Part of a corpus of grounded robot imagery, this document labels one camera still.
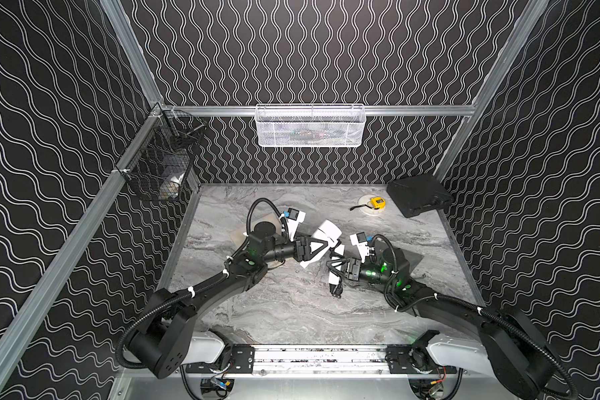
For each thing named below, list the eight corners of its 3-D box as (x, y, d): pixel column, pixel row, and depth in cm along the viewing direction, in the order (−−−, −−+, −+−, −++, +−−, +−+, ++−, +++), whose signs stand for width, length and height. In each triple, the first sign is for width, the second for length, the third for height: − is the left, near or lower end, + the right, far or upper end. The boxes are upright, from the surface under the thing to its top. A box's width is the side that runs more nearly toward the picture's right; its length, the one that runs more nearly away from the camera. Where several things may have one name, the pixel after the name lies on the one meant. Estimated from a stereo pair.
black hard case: (405, 219, 110) (410, 210, 105) (384, 189, 122) (387, 180, 117) (451, 207, 114) (457, 198, 110) (426, 179, 126) (430, 170, 121)
